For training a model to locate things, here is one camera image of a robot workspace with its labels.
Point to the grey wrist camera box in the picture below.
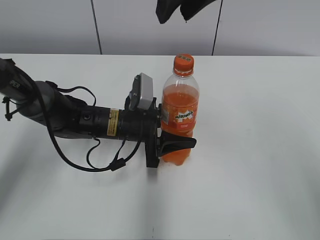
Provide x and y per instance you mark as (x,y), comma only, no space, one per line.
(141,94)

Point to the orange Mirinda soda bottle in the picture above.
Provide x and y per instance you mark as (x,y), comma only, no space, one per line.
(179,104)

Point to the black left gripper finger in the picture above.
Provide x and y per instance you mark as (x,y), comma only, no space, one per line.
(169,143)

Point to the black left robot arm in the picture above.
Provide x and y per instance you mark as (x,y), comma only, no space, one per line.
(68,117)

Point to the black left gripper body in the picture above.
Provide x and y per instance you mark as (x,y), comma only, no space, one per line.
(141,126)

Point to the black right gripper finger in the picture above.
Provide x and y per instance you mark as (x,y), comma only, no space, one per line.
(165,8)
(189,8)

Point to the orange bottle cap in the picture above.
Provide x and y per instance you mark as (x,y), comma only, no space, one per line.
(183,65)

